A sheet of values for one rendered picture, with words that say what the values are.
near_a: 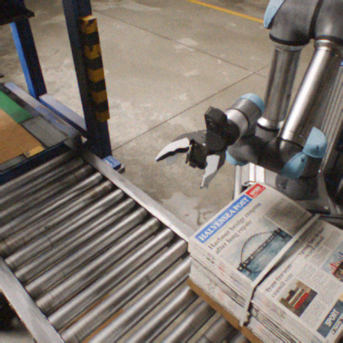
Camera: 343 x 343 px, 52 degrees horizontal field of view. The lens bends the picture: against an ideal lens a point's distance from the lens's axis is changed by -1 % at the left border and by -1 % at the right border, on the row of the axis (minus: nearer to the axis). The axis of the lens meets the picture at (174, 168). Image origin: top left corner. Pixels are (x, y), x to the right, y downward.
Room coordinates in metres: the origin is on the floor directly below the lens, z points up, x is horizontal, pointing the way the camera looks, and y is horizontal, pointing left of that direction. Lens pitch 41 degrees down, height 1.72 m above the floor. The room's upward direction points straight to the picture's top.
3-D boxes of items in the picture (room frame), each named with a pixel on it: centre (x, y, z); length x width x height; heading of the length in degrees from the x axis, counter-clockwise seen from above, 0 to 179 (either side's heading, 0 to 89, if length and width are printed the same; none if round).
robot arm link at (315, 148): (0.93, -0.44, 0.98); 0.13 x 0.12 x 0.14; 55
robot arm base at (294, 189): (0.92, -0.44, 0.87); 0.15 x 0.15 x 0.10
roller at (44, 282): (0.67, 0.26, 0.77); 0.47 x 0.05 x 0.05; 135
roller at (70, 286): (0.63, 0.22, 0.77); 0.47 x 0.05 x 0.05; 135
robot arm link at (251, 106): (0.79, -0.18, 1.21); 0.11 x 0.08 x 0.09; 145
